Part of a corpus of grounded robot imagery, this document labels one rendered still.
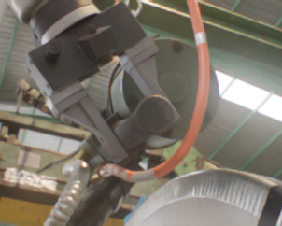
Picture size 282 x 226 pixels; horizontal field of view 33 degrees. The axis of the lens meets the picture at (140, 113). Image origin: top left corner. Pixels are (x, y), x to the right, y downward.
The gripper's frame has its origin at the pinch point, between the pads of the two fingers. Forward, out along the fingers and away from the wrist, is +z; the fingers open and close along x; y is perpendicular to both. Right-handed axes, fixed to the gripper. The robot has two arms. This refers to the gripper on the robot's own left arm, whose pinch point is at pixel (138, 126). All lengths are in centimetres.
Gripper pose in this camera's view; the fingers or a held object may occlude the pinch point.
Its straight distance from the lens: 54.6
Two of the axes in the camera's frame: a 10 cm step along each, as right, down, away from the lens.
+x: 7.7, -5.2, 3.6
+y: 2.8, -2.2, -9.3
